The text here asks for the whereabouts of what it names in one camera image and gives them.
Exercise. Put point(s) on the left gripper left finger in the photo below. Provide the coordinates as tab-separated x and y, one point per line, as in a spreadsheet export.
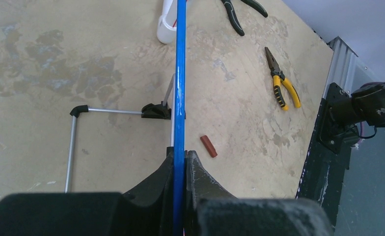
144	210

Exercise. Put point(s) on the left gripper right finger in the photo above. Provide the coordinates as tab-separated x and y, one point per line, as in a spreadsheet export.
212	211

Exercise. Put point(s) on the red marker cap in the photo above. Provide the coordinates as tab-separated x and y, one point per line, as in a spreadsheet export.
209	146

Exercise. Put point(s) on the blue framed whiteboard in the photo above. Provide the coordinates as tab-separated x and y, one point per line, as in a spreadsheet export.
177	11

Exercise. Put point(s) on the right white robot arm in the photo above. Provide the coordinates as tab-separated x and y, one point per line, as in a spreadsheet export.
366	104

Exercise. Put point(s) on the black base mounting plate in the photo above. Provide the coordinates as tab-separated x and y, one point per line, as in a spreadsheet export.
323	170

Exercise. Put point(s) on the white PVC pipe stand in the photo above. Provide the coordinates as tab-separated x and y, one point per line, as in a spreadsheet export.
167	22

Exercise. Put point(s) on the aluminium rail frame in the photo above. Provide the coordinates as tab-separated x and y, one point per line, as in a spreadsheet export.
347	70

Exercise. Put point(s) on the black handled pliers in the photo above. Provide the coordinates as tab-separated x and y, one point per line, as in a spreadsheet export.
236	17

